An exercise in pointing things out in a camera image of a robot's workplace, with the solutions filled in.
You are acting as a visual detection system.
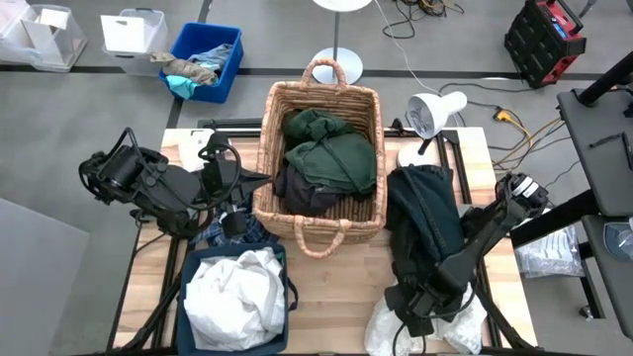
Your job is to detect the blue plastic bin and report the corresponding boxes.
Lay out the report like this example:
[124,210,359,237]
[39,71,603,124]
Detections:
[157,22,244,104]

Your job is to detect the black garment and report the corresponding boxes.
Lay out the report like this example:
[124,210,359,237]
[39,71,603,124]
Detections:
[384,217,446,322]

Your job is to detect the low grey desk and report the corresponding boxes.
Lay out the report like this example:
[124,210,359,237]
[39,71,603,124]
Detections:
[581,215,633,342]

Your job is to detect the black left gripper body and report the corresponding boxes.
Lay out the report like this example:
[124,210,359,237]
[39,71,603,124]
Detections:
[200,156,241,204]

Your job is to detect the black metal table frame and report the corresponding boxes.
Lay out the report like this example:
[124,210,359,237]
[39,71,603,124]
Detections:
[106,118,540,356]

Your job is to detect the black floor cable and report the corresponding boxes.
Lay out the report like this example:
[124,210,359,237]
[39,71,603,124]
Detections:
[437,81,535,96]

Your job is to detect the large clear plastic bin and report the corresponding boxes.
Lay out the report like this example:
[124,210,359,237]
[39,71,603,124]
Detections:
[0,3,88,74]

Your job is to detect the white knit garment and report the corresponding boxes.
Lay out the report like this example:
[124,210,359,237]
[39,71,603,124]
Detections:
[183,246,287,352]

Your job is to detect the small clear plastic bin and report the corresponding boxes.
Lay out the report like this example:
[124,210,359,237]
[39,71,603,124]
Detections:
[101,7,169,78]

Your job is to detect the yellow cables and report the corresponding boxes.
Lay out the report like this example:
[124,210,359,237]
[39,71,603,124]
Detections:
[494,116,568,169]

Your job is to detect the teal garment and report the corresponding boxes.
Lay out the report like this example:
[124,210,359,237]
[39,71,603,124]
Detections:
[164,74,202,100]

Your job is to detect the clear plastic bag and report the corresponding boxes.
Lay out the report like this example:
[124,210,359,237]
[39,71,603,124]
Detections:
[513,224,585,279]

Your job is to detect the black desk stand beam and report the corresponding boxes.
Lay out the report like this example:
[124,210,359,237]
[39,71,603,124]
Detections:
[508,190,607,320]

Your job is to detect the white flat box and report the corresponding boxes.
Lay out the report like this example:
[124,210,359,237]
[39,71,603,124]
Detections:
[100,14,147,54]

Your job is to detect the black pen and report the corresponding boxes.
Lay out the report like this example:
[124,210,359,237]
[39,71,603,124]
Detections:
[588,132,624,149]

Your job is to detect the light blue garment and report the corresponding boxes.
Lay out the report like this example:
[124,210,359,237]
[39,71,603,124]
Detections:
[187,43,233,70]

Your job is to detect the tan garment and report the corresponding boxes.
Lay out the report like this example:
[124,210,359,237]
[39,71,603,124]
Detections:
[149,50,219,86]

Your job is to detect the white desk lamp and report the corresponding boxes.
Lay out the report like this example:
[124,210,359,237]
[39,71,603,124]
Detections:
[395,90,469,169]

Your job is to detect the black cable bundle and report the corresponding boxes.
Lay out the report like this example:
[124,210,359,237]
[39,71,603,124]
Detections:
[383,0,466,40]

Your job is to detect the tan wicker basket with handles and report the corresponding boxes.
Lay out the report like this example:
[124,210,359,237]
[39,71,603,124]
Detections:
[251,57,388,260]

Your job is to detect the white lacy garment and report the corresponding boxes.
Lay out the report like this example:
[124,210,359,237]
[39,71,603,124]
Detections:
[364,282,489,356]

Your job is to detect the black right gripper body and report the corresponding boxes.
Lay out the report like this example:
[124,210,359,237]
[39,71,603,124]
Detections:
[409,251,476,322]

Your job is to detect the black slanted stand pole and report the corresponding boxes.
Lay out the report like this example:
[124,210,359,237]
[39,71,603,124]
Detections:
[576,51,633,108]

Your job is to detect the dark green garment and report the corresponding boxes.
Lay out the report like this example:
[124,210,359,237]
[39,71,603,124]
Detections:
[282,108,378,195]

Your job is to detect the white cardboard box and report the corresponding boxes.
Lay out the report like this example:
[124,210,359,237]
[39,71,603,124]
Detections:
[20,8,70,65]

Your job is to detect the red and black tool box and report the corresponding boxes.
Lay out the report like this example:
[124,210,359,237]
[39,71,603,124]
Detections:
[503,0,588,89]

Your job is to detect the dark grey garment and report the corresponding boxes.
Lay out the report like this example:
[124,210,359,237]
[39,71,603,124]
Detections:
[274,165,347,218]

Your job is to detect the grey side desk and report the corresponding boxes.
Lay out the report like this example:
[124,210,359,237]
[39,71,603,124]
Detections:
[557,88,633,219]

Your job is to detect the blue plaid garment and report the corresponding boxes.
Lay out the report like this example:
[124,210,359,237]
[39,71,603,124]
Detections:
[190,197,278,248]

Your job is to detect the navy and white fabric bin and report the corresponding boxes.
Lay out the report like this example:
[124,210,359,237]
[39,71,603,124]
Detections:
[175,240,300,356]

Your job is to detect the white cable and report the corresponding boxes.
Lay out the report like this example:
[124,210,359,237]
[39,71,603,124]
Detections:
[373,0,441,95]

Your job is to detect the pale blue round object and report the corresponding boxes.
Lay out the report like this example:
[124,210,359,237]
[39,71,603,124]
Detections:
[602,221,633,263]

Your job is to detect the dark blue jeans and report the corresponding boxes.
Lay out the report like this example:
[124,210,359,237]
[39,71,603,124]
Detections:
[385,165,466,263]

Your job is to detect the grey board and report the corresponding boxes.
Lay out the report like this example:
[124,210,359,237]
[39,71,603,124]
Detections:
[0,197,90,356]

